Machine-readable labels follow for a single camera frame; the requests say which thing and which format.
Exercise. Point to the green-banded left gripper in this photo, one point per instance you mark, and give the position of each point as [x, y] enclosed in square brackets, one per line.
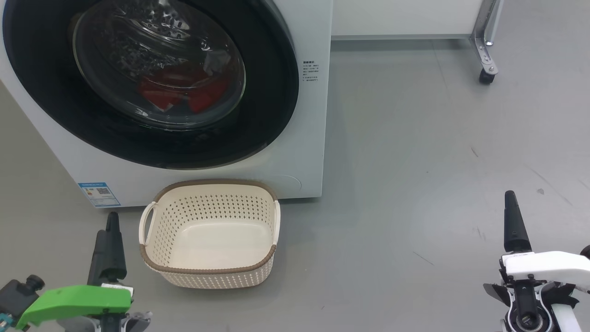
[78, 297]

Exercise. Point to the white background panel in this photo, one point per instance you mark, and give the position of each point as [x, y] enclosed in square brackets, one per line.
[392, 18]

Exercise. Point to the white front-load washing machine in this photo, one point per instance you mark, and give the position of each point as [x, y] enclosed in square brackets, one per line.
[306, 161]

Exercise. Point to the metal frame leg with caster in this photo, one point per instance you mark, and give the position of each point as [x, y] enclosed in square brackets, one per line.
[484, 46]

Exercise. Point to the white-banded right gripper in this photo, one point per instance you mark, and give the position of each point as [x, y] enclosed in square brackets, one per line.
[548, 267]

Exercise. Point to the red basketball jersey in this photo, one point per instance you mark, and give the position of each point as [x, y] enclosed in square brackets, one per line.
[203, 99]

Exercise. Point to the blue energy label sticker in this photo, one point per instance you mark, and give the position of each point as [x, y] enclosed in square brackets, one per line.
[99, 194]

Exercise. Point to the cream perforated laundry basket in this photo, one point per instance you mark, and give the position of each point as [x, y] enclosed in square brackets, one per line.
[207, 240]

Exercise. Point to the black round glass washer door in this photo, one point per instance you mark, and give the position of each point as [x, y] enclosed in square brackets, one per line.
[276, 92]

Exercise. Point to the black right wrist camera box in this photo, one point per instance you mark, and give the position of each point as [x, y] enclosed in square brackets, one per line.
[586, 252]

